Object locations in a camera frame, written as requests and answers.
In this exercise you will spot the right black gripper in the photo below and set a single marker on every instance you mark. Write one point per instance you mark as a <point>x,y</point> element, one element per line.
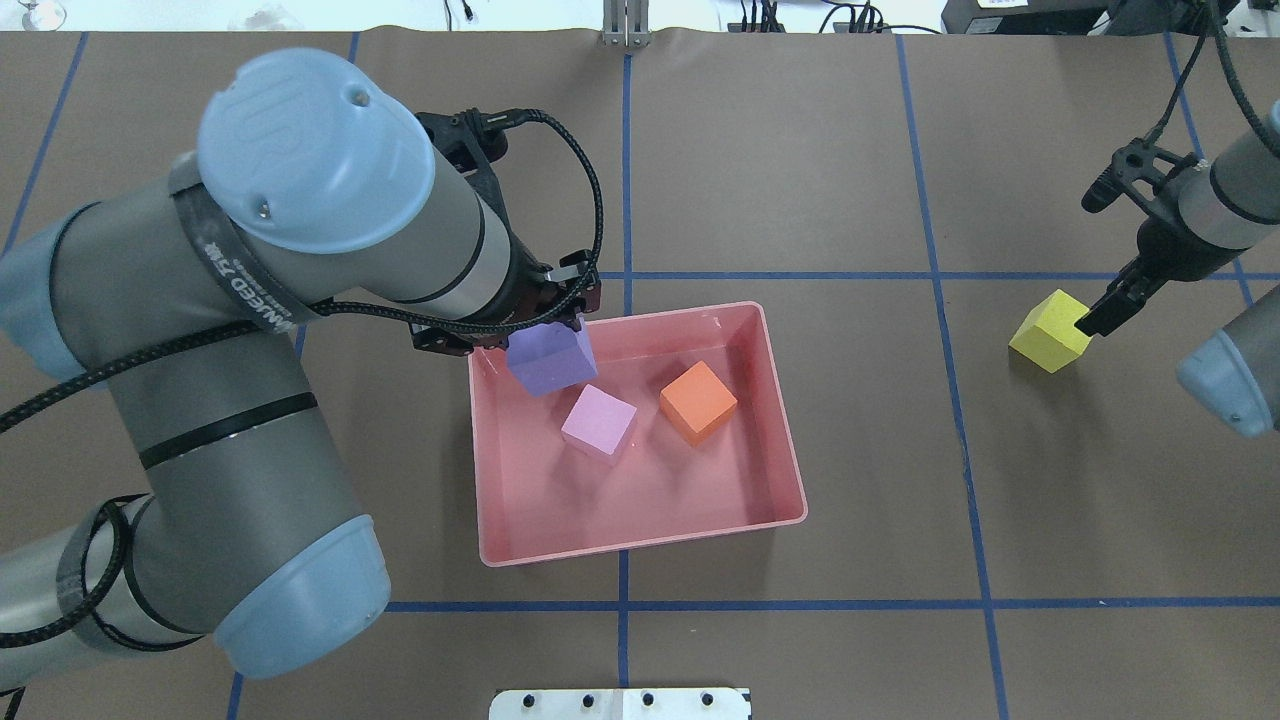
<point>1171,248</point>

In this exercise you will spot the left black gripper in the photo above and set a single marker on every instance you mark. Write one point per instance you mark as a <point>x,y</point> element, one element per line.
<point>527,290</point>

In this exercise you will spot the purple foam cube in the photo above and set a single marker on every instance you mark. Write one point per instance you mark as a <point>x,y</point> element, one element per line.
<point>550,357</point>

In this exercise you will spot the yellow foam cube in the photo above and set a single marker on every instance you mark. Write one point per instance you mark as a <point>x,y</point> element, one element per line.
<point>1048,336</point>

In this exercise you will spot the pink foam cube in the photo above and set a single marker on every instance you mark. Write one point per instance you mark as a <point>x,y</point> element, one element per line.
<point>599,425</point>

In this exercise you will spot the orange foam cube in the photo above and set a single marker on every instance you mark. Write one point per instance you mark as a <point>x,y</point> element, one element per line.
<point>697,403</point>

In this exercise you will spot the pink plastic bin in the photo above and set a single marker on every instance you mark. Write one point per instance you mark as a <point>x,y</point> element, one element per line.
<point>540,499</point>

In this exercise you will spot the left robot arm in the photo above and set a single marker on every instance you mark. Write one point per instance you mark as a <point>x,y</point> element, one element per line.
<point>310,193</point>

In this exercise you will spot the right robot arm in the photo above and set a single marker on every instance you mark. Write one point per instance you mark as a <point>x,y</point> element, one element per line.
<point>1201,215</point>

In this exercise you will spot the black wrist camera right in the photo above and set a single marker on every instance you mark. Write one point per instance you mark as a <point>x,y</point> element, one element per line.
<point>1144,173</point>

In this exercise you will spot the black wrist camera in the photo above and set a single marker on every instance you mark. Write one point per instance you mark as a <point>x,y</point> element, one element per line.
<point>1144,173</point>
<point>472,141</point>

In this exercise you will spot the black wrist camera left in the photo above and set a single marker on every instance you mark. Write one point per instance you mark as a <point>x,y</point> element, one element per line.
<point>472,141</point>

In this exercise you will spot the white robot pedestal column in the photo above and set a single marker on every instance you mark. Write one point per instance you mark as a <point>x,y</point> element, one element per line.
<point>623,703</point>

